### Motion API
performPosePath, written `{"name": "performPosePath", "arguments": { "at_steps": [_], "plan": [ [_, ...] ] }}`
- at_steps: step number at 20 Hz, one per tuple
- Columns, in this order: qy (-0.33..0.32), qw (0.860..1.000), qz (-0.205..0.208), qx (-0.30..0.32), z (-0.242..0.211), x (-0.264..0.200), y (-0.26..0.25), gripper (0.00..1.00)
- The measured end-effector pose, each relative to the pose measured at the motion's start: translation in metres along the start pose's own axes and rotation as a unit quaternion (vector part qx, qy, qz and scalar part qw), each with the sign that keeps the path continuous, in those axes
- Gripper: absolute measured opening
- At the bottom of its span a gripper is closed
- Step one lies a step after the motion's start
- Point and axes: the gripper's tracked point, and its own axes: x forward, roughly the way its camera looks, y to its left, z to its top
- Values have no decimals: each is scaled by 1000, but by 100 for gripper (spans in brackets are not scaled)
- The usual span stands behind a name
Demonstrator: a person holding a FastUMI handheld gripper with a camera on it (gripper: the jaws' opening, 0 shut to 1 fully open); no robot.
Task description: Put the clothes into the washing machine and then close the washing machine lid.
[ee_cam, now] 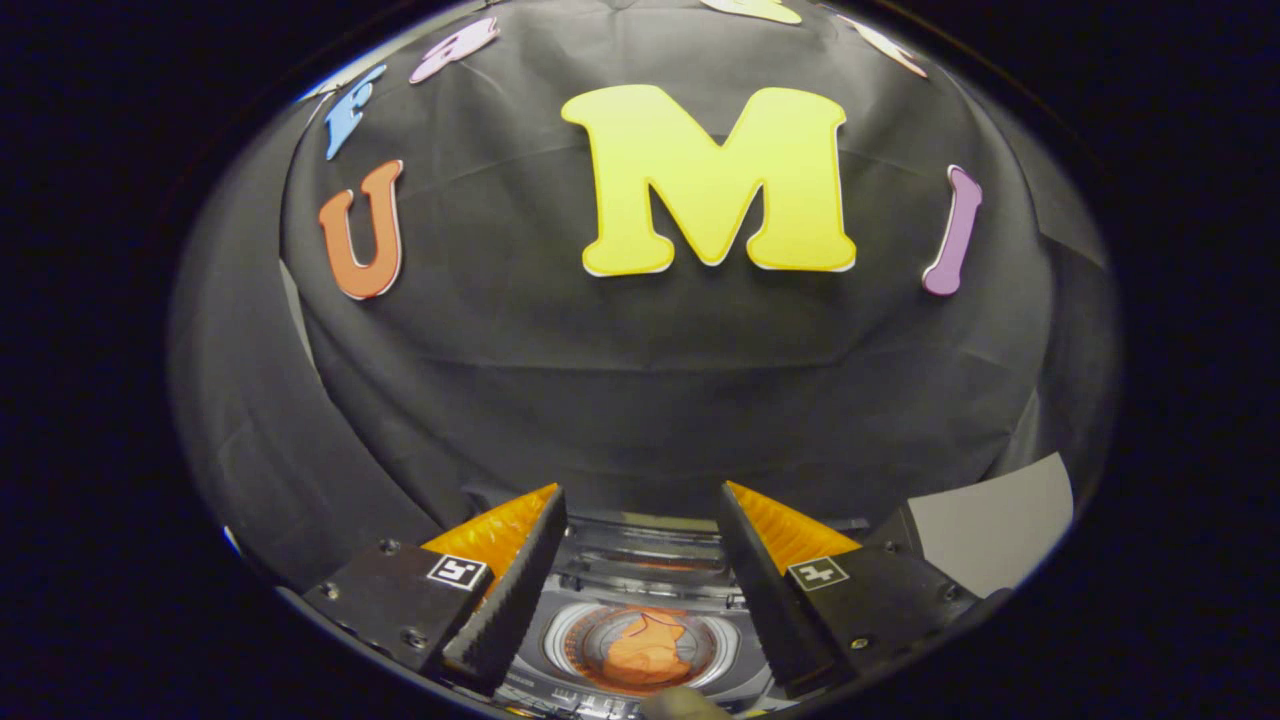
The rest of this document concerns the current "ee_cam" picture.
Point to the black backdrop cloth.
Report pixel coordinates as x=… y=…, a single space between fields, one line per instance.
x=650 y=380

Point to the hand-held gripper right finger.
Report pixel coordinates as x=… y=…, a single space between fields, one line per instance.
x=765 y=590

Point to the orange collared shirt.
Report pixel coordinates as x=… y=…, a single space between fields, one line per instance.
x=645 y=650

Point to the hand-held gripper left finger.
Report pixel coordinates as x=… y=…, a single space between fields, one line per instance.
x=505 y=600

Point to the grey washing machine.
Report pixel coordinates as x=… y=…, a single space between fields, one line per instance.
x=560 y=640

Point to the beige cabinet with dark top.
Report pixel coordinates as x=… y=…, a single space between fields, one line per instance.
x=1000 y=530

